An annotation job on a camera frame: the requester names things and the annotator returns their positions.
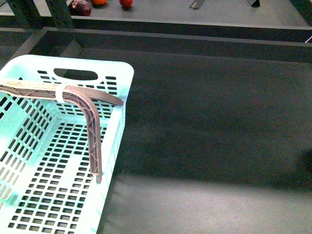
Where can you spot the grey shelf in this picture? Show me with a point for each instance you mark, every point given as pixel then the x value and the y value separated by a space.
pixel 219 28

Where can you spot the white zip tie band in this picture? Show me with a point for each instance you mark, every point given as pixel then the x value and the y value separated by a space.
pixel 59 92

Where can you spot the brown basket handle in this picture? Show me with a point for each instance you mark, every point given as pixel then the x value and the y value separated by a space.
pixel 81 97

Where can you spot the metal stand foot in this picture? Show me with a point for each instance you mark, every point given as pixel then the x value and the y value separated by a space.
pixel 254 3
pixel 197 4

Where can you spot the light blue plastic basket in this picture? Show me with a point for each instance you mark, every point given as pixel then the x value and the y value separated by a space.
pixel 45 182

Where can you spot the orange fruit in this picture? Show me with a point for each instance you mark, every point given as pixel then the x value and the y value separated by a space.
pixel 98 2

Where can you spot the left metal stand foot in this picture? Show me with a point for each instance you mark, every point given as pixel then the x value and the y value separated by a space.
pixel 197 4

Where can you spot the dark purple fruit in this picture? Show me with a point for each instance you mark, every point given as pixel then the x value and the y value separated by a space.
pixel 81 7

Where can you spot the right metal stand foot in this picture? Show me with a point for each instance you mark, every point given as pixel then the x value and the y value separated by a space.
pixel 254 3

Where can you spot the red apple on shelf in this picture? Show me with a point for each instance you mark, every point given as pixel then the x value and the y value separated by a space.
pixel 126 3

